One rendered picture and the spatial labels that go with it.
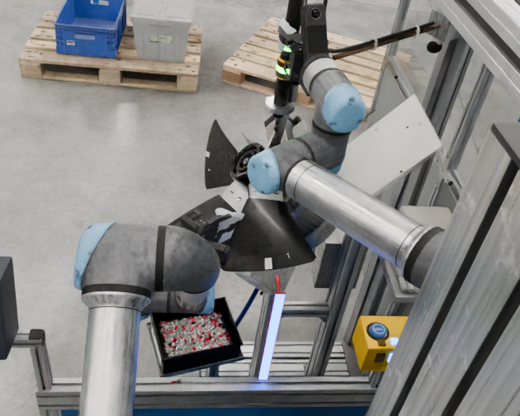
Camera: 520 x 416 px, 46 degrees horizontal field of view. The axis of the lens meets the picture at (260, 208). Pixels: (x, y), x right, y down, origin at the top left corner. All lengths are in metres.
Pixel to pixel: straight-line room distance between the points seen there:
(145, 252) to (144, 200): 2.37
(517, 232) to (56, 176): 3.35
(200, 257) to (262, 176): 0.18
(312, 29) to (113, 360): 0.71
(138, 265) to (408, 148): 0.91
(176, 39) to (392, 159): 2.82
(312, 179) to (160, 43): 3.39
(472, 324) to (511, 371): 0.04
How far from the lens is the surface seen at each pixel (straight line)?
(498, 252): 0.34
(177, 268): 1.03
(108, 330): 1.02
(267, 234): 1.49
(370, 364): 1.51
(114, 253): 1.03
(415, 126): 1.74
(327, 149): 1.14
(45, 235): 3.23
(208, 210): 1.71
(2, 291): 1.33
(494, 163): 0.35
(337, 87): 1.11
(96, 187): 3.49
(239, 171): 1.64
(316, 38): 1.23
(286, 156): 1.07
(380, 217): 0.96
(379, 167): 1.72
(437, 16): 1.83
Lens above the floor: 2.19
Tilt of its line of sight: 40 degrees down
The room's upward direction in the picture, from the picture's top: 9 degrees clockwise
